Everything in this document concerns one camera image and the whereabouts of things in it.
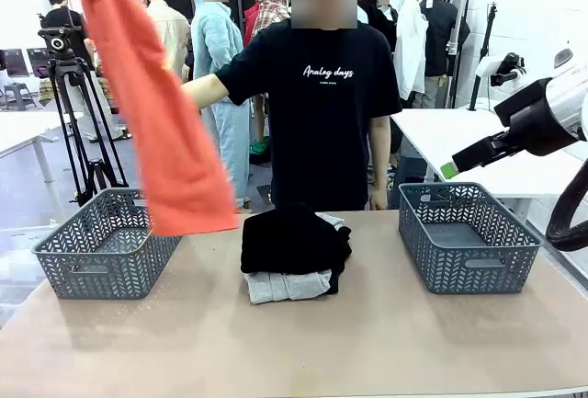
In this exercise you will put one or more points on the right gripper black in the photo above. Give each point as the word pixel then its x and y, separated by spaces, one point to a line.
pixel 537 117

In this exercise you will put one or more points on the black garment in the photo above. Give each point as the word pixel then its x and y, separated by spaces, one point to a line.
pixel 334 283
pixel 285 242

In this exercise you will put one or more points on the grey top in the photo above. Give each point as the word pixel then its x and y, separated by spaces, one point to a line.
pixel 280 287

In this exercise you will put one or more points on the orange top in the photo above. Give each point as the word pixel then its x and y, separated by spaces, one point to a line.
pixel 161 140

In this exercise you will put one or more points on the person's right forearm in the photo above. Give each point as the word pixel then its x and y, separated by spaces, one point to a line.
pixel 190 94

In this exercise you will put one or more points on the person's left forearm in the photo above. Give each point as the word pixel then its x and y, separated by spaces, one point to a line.
pixel 380 170

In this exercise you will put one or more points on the person's left hand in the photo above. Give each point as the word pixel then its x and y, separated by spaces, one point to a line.
pixel 379 199

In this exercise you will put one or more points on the white side table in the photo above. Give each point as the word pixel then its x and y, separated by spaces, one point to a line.
pixel 18 127
pixel 436 131

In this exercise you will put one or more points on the mannequin in white shirt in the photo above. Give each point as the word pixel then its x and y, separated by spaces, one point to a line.
pixel 409 48

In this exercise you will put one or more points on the mannequin in black shirt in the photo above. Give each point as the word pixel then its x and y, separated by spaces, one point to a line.
pixel 441 35

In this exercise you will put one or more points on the black light stand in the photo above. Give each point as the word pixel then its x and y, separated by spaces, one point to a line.
pixel 488 30

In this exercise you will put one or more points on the grey woven plastic basket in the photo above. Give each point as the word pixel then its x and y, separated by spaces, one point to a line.
pixel 105 283
pixel 473 280

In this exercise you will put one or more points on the person in black t-shirt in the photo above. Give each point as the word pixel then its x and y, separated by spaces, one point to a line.
pixel 321 140

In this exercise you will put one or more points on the mannequin in black jacket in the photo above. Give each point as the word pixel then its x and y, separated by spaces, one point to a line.
pixel 383 21

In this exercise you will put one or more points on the mannequin in grey hood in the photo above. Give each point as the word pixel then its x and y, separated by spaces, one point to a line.
pixel 271 7

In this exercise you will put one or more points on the mannequin in red top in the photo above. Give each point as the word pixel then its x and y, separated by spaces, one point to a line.
pixel 249 21

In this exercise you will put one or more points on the mannequin in blue fleece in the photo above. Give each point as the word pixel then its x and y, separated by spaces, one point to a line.
pixel 216 35

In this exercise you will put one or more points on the mannequin in cream shirt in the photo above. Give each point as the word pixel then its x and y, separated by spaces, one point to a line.
pixel 177 35

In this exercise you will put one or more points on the bystander in black top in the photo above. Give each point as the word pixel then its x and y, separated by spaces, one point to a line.
pixel 64 21

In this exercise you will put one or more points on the table with patterned cloth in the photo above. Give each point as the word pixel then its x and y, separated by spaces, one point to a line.
pixel 46 92

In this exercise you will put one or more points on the dark computer monitor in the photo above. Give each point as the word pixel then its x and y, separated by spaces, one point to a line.
pixel 39 59

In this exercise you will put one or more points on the grey stool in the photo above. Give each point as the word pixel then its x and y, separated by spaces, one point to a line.
pixel 18 90

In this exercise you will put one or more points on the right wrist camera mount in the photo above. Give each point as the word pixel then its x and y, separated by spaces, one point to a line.
pixel 487 66

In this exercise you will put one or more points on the black tripod with camera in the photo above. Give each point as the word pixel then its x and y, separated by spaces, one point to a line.
pixel 57 44

